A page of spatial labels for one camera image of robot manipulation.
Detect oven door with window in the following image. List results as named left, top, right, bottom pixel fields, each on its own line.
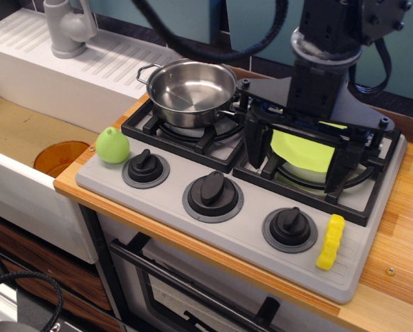
left=98, top=214, right=341, bottom=331

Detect wooden drawer fronts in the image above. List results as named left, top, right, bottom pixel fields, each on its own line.
left=0, top=211, right=124, bottom=332

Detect orange plastic sink drain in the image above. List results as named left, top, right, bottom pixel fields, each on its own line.
left=33, top=140, right=89, bottom=178

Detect black burner grate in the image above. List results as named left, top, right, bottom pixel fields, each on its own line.
left=232, top=129, right=407, bottom=226
left=121, top=92, right=245, bottom=174

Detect stainless steel pot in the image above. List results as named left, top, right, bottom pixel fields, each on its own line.
left=136, top=58, right=237, bottom=129

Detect small green pear toy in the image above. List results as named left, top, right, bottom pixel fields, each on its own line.
left=95, top=127, right=130, bottom=164

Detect black right stove knob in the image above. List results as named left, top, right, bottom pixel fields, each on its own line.
left=262, top=207, right=318, bottom=254

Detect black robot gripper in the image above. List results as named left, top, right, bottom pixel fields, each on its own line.
left=237, top=63, right=393, bottom=194

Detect grey toy stove top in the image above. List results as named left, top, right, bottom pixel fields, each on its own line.
left=75, top=90, right=408, bottom=305

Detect black stove knob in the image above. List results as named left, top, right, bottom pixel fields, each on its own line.
left=262, top=207, right=318, bottom=254
left=122, top=149, right=170, bottom=190
left=182, top=171, right=244, bottom=223

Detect black right burner grate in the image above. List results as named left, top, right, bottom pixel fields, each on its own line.
left=232, top=129, right=407, bottom=226

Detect grey toy faucet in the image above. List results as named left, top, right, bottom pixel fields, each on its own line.
left=44, top=0, right=98, bottom=59

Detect black left stove knob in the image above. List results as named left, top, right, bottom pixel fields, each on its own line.
left=122, top=149, right=170, bottom=190

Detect light green plastic plate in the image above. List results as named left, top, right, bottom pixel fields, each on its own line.
left=270, top=130, right=336, bottom=173

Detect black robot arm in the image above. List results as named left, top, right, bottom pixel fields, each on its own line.
left=237, top=1, right=411, bottom=193

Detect white toy sink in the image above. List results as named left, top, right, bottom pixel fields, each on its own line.
left=0, top=9, right=177, bottom=264

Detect black oven door handle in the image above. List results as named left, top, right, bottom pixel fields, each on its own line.
left=109, top=239, right=279, bottom=331

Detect yellow crinkle fry toy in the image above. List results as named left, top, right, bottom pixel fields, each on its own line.
left=316, top=214, right=345, bottom=270

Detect black braided cable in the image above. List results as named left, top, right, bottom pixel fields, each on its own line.
left=0, top=271, right=66, bottom=332

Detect black middle stove knob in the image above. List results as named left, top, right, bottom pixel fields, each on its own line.
left=182, top=171, right=244, bottom=223

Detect black left burner grate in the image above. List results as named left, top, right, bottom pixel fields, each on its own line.
left=121, top=92, right=245, bottom=174

